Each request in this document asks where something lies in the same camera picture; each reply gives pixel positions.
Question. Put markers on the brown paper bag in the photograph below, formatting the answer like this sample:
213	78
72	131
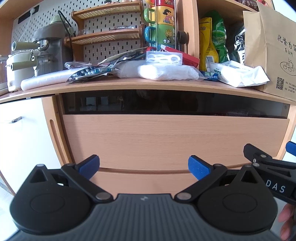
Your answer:
263	46

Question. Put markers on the black round knob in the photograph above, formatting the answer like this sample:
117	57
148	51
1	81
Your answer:
183	37

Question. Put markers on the red box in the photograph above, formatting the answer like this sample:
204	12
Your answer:
188	60

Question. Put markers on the white wet wipes pack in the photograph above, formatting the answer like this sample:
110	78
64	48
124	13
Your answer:
238	74

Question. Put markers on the silver foil packets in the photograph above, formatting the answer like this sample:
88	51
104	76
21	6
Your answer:
122	56

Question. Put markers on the wooden sideboard cabinet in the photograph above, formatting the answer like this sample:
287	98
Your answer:
148	85

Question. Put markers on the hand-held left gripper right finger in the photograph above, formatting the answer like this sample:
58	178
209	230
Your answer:
198	168

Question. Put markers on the wooden rattan shelf rack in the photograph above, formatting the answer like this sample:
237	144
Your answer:
106	36

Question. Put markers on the small blue packet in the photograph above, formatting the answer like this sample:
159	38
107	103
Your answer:
210	76

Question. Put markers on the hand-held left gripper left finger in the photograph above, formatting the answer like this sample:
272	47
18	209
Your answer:
89	165

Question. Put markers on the grey espresso machine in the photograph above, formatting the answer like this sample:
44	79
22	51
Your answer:
49	46

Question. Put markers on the white soft pack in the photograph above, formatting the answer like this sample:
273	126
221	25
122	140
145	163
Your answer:
128	70

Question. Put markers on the black silver foil bag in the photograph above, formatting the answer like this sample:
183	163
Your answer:
238	46

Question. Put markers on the red cartoon mug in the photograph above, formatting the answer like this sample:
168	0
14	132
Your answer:
163	2

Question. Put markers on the white pegboard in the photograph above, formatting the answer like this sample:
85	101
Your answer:
101	49

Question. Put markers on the green packet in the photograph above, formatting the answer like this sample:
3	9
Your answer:
219	34

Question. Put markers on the yellow packet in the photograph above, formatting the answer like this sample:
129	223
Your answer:
207	44

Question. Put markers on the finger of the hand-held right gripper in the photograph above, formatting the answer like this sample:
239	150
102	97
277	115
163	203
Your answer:
251	149
291	147

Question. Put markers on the clear box of floss picks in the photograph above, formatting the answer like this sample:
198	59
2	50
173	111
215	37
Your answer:
164	58

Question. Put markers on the roll of clear plastic bags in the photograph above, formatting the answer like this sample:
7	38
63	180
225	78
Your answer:
46	80

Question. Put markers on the white cabinet door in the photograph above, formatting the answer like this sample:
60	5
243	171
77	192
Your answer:
25	143

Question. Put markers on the blue pill blister pack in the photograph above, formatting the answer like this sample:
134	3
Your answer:
89	71

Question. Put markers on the white electric cooker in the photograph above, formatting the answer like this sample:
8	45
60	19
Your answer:
19	74

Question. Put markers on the glass jar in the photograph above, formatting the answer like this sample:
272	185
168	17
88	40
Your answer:
3	71

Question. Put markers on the person's right hand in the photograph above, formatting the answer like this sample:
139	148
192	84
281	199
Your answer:
288	222

